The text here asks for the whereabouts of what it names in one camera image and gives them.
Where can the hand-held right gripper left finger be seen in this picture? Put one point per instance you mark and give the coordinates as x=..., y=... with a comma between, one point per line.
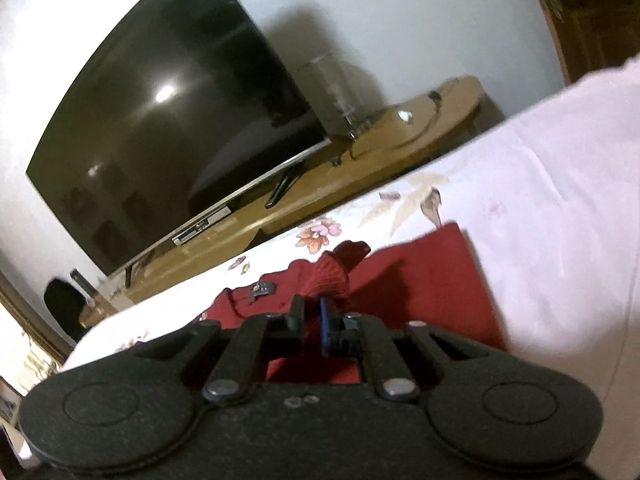
x=297, y=316

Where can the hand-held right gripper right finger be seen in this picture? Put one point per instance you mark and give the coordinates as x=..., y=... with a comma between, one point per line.
x=326, y=327

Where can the red knit sweater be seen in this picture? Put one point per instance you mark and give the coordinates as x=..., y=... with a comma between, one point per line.
x=425, y=285

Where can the wooden television stand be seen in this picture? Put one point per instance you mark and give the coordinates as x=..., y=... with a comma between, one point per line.
x=320, y=190

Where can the silver set-top box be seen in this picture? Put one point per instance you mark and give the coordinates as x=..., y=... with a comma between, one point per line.
x=200, y=229

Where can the dark upright remote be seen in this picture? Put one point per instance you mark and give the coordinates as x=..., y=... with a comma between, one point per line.
x=80, y=285

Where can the small white object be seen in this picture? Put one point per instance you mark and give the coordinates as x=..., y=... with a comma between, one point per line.
x=408, y=116

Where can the floral white bedsheet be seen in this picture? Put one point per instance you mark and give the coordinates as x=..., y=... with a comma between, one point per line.
x=550, y=200

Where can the black flat screen television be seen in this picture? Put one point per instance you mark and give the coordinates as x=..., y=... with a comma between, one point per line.
x=175, y=85

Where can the wooden framed window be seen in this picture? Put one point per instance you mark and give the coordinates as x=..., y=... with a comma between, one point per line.
x=25, y=360

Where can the brown wooden door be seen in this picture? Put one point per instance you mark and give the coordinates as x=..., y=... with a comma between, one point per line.
x=590, y=10

